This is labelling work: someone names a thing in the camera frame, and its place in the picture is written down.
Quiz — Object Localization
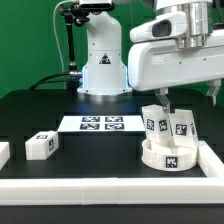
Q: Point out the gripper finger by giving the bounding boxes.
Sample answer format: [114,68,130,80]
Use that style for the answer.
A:
[155,88,175,114]
[206,79,221,106]

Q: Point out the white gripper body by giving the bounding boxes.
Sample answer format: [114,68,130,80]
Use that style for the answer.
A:
[128,30,224,91]

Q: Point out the white round stool seat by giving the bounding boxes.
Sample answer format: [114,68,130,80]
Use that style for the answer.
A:
[142,139,197,172]

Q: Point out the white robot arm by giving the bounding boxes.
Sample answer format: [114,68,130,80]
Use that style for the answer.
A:
[79,0,224,112]

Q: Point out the white marker sheet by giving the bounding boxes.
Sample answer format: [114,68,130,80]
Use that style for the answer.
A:
[58,115,145,132]

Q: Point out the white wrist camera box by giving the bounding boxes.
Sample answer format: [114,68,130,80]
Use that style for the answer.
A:
[130,11,187,43]

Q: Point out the white right fence wall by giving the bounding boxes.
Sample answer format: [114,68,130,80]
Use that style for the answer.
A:
[197,141,224,178]

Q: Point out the white fence wall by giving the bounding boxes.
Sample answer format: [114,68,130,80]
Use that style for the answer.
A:
[0,178,224,205]
[197,141,224,178]
[0,142,10,170]

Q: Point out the black cables on table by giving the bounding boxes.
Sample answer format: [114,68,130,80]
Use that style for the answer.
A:
[29,71,83,90]

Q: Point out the black camera stand pole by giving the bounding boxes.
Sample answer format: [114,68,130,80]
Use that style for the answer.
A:
[59,2,91,72]

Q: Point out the white front fence wall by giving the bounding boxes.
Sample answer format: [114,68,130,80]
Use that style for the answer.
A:
[0,178,224,205]

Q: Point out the grey cable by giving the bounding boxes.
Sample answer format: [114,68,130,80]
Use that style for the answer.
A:
[52,0,76,74]

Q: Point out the white left fence wall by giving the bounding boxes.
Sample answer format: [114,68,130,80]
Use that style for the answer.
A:
[0,142,10,170]

